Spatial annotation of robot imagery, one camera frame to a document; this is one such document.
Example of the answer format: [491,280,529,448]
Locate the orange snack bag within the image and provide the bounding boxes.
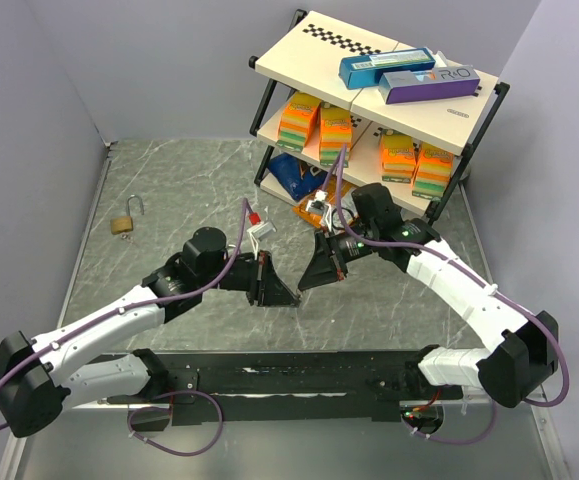
[293,180,358,231]

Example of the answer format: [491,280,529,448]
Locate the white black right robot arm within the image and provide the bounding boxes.
[298,183,560,408]

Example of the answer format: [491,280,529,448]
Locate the orange sponge pack far right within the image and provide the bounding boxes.
[412,142,454,201]

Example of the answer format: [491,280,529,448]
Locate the blue snack bag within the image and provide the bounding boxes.
[268,153,326,201]

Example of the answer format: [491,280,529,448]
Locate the orange sponge pack far left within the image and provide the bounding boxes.
[277,92,321,151]

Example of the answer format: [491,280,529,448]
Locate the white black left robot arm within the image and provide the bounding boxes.
[0,227,299,438]

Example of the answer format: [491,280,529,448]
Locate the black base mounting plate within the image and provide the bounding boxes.
[106,347,470,427]

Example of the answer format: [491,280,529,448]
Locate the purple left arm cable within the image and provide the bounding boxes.
[0,198,253,432]

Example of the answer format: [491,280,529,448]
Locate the blue rectangular box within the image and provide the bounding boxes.
[338,48,435,90]

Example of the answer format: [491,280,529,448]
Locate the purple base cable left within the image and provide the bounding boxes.
[126,389,225,456]

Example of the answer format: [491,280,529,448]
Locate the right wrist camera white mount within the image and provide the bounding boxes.
[306,190,334,233]

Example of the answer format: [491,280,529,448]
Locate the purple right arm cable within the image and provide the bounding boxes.
[322,143,570,408]

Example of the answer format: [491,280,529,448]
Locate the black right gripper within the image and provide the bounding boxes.
[298,223,378,292]

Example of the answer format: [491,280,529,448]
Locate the purple grey R+O box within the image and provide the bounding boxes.
[378,66,480,104]

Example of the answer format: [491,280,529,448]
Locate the aluminium rail frame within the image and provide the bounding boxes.
[0,141,120,480]

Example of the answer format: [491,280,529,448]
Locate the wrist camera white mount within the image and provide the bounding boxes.
[306,190,334,233]
[246,212,277,257]

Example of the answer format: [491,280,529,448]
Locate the small keys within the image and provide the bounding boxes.
[120,233,134,244]

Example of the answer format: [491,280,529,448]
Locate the brass padlock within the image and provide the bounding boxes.
[110,194,145,235]

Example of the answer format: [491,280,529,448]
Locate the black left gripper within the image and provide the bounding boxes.
[199,248,299,306]

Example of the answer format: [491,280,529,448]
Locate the beige black three-tier shelf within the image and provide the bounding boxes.
[249,10,510,223]

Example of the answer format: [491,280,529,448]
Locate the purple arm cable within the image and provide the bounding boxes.
[0,198,253,432]
[322,143,570,408]

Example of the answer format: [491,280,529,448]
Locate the orange sponge pack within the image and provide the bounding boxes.
[277,92,321,151]
[318,102,353,166]
[379,130,417,184]
[412,142,454,201]

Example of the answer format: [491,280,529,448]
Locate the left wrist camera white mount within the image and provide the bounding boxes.
[246,212,277,257]

